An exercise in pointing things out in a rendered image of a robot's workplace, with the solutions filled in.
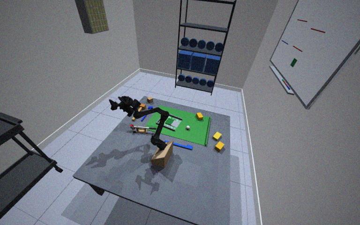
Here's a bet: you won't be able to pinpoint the red putter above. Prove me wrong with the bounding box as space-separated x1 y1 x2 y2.
129 125 157 130

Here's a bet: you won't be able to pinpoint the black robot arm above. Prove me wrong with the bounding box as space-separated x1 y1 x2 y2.
127 99 169 151

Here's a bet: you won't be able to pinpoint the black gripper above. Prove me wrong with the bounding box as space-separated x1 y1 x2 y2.
109 96 133 112

